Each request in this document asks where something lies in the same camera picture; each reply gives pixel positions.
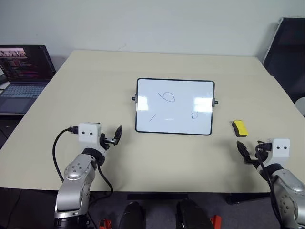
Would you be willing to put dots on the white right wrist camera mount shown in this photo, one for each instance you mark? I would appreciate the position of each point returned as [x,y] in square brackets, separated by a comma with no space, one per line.
[280,148]

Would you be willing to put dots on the open dark laptop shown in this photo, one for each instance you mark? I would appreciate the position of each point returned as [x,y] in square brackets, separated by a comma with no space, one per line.
[21,81]

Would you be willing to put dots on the red plastic part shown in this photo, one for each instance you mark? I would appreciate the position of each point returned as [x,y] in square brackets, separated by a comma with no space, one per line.
[216,221]
[104,224]

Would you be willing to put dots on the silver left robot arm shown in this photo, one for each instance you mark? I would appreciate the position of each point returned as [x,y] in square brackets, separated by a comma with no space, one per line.
[75,177]

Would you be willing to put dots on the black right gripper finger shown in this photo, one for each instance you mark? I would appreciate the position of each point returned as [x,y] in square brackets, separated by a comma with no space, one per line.
[243,149]

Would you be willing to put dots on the dark rounded shape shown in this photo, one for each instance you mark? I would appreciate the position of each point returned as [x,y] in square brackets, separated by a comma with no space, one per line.
[132,215]
[193,214]

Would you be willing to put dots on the black-framed small whiteboard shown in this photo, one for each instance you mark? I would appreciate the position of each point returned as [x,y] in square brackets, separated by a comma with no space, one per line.
[174,107]

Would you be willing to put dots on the yellow and black eraser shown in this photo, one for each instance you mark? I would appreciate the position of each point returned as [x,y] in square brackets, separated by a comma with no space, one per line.
[240,128]

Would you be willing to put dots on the black upright panel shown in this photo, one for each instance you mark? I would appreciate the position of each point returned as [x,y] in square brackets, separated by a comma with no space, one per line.
[286,57]

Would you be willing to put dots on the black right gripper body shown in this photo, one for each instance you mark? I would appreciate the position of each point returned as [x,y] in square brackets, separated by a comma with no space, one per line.
[252,161]

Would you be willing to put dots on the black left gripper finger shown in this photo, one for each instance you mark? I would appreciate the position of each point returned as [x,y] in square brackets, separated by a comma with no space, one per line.
[118,134]

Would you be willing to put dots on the grey rounded object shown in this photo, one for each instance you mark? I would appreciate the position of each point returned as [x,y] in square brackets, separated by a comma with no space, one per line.
[300,106]

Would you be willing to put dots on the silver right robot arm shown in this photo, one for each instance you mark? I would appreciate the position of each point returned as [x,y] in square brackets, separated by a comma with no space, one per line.
[289,190]

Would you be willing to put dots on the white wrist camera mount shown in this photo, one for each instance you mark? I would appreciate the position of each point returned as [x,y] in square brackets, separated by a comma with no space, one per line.
[280,148]
[88,136]

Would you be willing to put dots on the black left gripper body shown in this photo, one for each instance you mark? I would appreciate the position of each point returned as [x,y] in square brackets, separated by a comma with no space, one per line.
[108,141]

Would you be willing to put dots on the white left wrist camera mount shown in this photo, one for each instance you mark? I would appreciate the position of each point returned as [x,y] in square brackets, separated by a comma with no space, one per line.
[88,136]

